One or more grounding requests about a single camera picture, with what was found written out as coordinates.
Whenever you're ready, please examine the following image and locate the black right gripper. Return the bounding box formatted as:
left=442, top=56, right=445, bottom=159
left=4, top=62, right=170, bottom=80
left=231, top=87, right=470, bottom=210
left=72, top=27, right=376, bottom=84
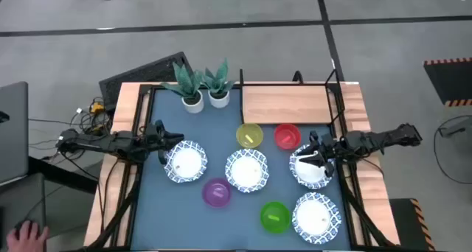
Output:
left=296, top=130, right=348, bottom=178

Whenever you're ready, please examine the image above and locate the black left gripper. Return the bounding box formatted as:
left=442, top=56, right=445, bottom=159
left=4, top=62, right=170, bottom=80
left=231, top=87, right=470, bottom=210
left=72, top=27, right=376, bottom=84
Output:
left=142, top=119, right=185, bottom=167

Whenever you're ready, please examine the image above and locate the blue patterned paper bowl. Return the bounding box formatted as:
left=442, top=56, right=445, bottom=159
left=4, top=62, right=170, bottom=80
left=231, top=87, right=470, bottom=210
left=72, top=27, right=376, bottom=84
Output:
left=164, top=139, right=209, bottom=184
left=224, top=147, right=270, bottom=194
left=291, top=191, right=342, bottom=245
left=288, top=144, right=336, bottom=190

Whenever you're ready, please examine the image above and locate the red plastic bowl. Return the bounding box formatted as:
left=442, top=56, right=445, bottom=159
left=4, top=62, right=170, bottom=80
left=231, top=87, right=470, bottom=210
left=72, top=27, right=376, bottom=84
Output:
left=274, top=123, right=302, bottom=150

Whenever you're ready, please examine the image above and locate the yellow plastic bowl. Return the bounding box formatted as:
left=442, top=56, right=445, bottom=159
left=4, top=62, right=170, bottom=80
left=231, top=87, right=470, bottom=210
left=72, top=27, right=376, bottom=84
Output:
left=235, top=122, right=265, bottom=149

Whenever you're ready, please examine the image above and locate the purple plastic bowl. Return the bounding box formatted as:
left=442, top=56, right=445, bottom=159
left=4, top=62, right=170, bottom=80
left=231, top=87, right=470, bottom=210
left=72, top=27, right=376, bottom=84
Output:
left=201, top=178, right=232, bottom=209

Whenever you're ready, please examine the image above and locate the green plastic bowl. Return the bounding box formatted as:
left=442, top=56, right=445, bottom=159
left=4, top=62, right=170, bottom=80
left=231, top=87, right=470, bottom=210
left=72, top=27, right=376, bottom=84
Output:
left=260, top=201, right=292, bottom=234

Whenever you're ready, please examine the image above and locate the large potted snake plant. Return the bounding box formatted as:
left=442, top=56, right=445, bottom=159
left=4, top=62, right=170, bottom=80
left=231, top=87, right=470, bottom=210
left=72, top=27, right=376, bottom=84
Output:
left=161, top=60, right=205, bottom=114

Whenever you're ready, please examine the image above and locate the small potted snake plant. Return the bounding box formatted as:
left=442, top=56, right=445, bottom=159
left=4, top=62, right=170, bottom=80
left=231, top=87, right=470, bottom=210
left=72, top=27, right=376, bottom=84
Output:
left=200, top=58, right=236, bottom=109

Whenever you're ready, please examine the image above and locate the black perforated floor mat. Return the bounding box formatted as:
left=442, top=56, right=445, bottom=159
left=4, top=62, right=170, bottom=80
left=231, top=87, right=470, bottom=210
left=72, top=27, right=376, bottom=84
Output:
left=98, top=52, right=195, bottom=111

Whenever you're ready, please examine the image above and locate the hazard striped black floor mat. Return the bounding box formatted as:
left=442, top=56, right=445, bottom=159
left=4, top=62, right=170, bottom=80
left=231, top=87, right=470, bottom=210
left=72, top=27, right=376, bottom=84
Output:
left=423, top=57, right=472, bottom=108
left=389, top=197, right=436, bottom=252

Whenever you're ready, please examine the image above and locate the grey foot pedal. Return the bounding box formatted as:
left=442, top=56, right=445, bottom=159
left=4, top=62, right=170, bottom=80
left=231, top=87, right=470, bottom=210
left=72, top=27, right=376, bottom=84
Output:
left=438, top=116, right=472, bottom=138

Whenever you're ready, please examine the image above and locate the grey laptop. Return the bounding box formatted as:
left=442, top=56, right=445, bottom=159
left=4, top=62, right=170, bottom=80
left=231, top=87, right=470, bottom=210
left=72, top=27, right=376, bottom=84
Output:
left=0, top=81, right=30, bottom=185

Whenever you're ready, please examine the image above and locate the grey side desk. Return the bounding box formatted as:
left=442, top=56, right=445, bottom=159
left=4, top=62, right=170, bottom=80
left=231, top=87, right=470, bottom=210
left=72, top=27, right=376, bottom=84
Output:
left=0, top=172, right=47, bottom=252

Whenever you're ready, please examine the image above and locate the black computer mouse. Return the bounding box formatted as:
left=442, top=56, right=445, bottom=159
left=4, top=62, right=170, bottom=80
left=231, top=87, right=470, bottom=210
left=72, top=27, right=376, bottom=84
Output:
left=14, top=219, right=35, bottom=233

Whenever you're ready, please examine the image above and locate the person's hand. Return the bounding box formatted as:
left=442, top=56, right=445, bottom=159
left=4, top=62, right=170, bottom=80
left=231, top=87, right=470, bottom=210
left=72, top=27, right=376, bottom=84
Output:
left=6, top=220, right=50, bottom=252

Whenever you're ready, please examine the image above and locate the black metal table frame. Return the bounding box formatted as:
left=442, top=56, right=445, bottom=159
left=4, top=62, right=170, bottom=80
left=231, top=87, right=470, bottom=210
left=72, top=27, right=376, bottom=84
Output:
left=83, top=83, right=398, bottom=252

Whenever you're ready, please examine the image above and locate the wooden shelf with black frame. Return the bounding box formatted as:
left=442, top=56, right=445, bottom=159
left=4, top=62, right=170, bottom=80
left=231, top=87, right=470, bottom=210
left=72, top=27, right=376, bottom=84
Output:
left=238, top=68, right=347, bottom=128

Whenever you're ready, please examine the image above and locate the tangled cable bundle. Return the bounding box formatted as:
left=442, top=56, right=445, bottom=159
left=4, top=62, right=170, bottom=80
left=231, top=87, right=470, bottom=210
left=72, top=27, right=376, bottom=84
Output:
left=28, top=97, right=115, bottom=161

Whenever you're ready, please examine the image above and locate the black looped floor cable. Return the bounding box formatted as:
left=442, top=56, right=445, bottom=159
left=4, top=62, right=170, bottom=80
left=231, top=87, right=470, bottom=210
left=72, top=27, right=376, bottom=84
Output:
left=433, top=114, right=472, bottom=185

